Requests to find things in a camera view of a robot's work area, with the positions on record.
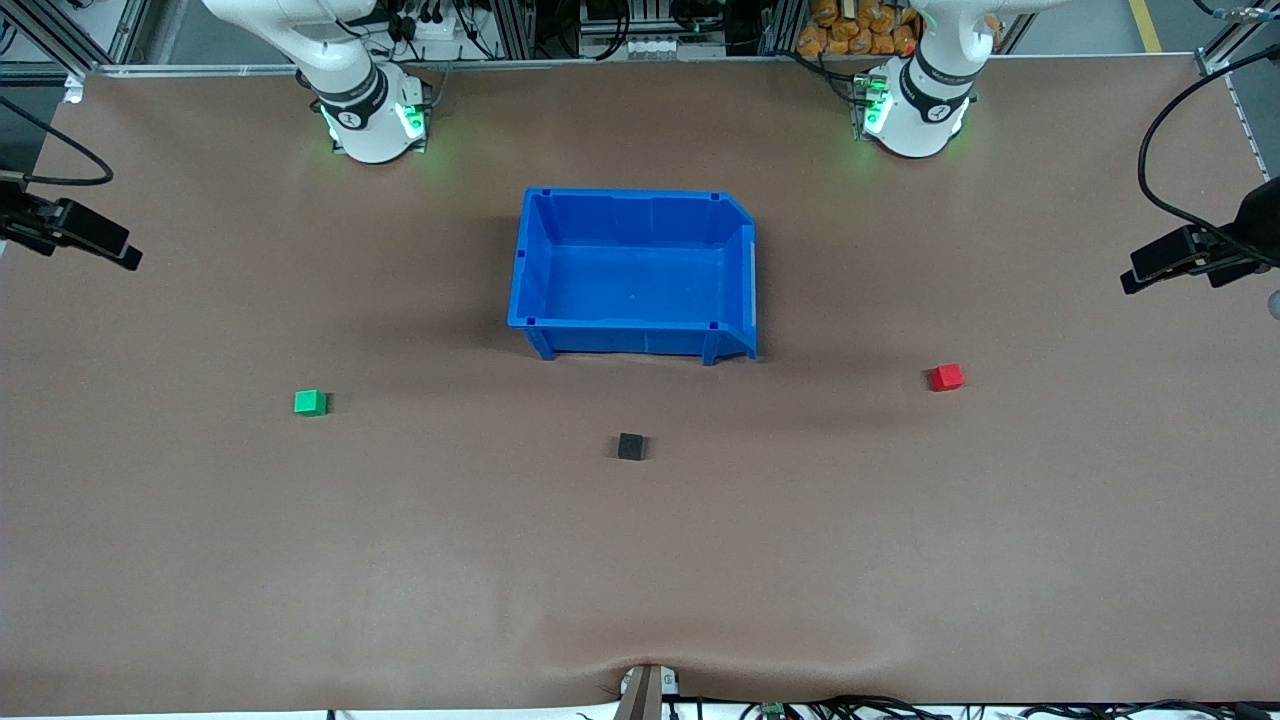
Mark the orange packaged goods bag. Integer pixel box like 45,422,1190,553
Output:
796,0,923,58

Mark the white power strip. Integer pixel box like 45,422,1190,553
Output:
395,8,476,59

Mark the blue plastic storage bin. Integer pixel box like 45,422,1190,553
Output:
506,186,760,367

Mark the metal table edge clamp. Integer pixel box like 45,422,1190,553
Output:
612,663,683,720

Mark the aluminium frame profile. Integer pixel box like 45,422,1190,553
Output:
1192,0,1280,79

